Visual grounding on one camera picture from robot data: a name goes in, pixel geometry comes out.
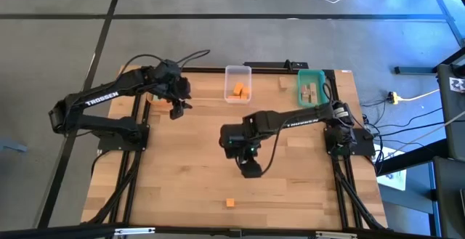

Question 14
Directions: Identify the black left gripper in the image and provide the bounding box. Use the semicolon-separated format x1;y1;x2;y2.
159;72;193;120

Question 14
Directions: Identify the blue floor object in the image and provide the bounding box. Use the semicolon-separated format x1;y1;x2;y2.
0;139;29;156

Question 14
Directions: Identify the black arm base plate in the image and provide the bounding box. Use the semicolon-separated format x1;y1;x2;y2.
97;122;150;152
324;126;376;157

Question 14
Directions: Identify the clear plastic bin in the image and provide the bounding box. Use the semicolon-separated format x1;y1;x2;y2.
224;65;253;105

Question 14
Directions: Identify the black rig crossbar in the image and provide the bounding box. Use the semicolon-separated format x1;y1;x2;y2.
0;224;465;239

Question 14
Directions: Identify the plain black case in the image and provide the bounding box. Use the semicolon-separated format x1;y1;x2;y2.
432;155;465;238

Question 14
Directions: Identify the silver metal bracket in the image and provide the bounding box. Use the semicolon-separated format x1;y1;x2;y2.
315;230;359;239
113;227;156;237

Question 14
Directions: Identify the beige cable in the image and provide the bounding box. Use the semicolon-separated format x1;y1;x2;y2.
381;110;465;160

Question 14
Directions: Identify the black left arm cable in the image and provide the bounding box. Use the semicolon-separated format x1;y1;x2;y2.
121;49;211;73

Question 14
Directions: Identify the black metal beam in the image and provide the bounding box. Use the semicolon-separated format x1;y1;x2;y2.
373;139;448;177

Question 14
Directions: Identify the green translucent plastic bin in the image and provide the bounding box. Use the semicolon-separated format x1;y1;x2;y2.
296;69;327;108

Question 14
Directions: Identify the white paper sheet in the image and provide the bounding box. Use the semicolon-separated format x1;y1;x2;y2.
377;147;408;192

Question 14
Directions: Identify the pale yellow power cord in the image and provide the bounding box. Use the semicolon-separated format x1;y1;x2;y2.
397;89;441;102

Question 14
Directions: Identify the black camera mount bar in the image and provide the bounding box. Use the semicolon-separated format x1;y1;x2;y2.
242;60;310;70

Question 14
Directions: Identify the black case with tag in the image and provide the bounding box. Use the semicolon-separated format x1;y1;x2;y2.
435;62;465;160

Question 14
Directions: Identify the black aluminium table frame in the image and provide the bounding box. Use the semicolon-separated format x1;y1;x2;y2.
83;64;388;232

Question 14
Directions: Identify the grey metal frame leg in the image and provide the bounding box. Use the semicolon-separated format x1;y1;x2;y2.
427;0;465;48

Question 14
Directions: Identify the orange translucent plastic bin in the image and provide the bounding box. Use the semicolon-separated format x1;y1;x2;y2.
146;92;174;113

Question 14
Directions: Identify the white code tag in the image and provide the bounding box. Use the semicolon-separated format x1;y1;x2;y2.
449;76;465;94

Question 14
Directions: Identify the black stand foot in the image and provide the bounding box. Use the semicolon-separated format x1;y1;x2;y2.
394;65;439;76

